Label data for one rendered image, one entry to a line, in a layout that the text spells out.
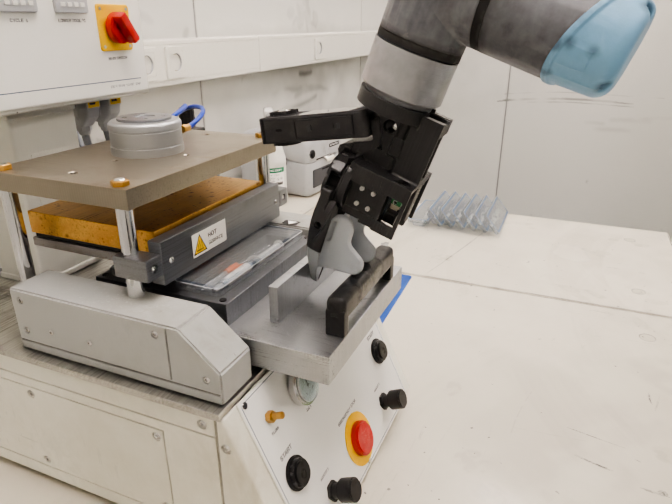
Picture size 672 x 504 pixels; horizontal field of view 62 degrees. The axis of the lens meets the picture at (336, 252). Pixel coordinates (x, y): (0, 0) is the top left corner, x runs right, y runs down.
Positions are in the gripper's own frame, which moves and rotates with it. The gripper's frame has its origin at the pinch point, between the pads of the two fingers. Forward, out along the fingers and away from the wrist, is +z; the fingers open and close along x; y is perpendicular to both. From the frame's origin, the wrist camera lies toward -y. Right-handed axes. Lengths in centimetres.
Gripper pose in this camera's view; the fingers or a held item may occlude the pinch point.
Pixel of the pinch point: (313, 265)
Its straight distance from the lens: 60.2
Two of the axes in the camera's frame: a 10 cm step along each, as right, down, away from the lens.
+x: 4.0, -3.5, 8.5
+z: -3.1, 8.2, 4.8
